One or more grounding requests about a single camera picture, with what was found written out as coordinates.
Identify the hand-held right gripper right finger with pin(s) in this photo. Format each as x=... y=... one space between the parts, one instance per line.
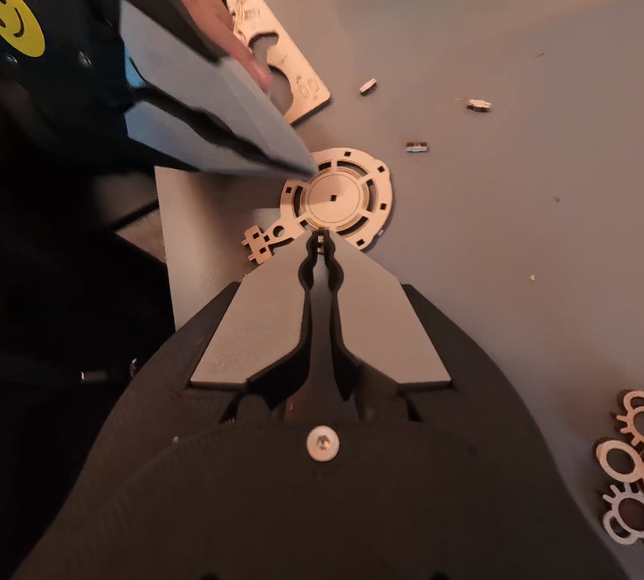
x=387 y=333

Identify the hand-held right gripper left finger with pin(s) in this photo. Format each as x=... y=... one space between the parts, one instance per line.
x=251 y=328

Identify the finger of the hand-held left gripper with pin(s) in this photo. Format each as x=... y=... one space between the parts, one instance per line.
x=166 y=137
x=201 y=77

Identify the wooden laser-cut part sheet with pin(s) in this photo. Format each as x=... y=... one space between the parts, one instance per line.
x=307 y=72

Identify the round wooden model part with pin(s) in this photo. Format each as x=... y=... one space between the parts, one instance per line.
x=342 y=198

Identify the small wooden connector piece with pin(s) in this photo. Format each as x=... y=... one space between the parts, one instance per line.
x=417 y=146
x=478 y=105
x=368 y=87

